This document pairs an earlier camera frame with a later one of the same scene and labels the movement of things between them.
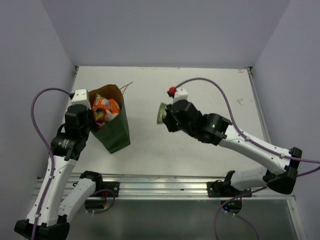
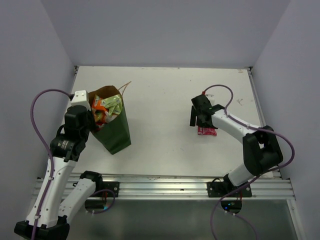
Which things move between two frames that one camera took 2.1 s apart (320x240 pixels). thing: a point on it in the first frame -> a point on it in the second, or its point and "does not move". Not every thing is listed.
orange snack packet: [111, 105] -> [99, 109]
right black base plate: [219, 189] does not move
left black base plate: [113, 186] does not move
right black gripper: [168, 122] -> [193, 114]
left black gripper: [94, 123] does not move
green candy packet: [162, 113] -> [113, 104]
